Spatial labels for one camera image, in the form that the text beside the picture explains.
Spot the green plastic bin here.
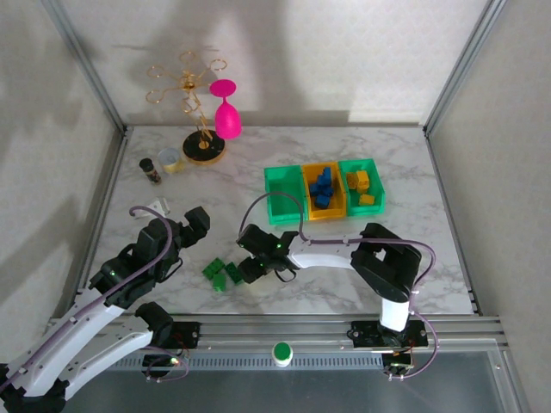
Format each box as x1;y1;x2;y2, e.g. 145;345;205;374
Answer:
263;165;308;226
338;157;387;218

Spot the orange plastic bin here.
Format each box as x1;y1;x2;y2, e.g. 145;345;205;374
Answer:
300;162;350;222

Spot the small white yellow cup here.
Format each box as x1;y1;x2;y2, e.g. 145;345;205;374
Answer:
157;147;187;176

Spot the dark spice jar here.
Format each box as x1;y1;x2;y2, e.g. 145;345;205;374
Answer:
139;157;164;187

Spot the green push button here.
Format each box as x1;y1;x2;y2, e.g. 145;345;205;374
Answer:
270;342;294;368

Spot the small electronics board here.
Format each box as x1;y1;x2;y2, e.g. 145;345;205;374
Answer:
382;350;417;375
142;350;190;376

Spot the pink plastic wine glass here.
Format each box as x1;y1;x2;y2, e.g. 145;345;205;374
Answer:
209;79;243;140

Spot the white cable bracket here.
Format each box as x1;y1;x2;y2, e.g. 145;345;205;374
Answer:
144;196;170;217

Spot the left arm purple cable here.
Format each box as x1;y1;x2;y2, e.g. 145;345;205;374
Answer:
0;206;191;391

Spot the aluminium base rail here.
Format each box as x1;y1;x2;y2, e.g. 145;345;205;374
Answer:
46;316;510;356

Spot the gold wire glass rack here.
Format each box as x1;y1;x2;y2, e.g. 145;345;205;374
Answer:
145;50;229;167

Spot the grey slotted cable duct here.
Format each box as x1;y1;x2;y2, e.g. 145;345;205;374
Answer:
107;354;385;372

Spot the aluminium frame post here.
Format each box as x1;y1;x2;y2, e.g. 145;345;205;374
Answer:
423;0;505;135
41;0;131;135

